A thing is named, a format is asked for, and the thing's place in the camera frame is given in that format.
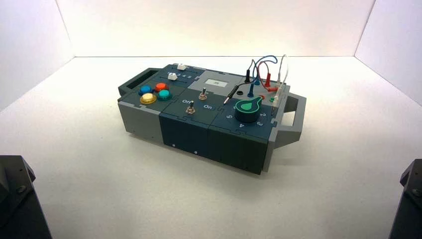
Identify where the small white lcd display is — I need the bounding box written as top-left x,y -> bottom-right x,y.
204,79 -> 229,88

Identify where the black green rotary knob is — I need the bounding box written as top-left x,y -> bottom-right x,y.
234,97 -> 263,123

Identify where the yellow push button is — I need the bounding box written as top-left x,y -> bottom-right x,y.
139,93 -> 158,105

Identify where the blue banana plug cable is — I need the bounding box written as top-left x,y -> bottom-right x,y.
247,55 -> 278,98

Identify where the black banana plug cable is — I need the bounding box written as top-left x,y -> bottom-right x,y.
223,59 -> 261,106

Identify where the red banana plug cable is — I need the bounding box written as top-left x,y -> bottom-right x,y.
257,61 -> 280,92

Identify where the blue grey task box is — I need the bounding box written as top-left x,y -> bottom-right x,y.
117,63 -> 307,175

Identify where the white banana plug cable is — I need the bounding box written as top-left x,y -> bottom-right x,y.
272,53 -> 290,108

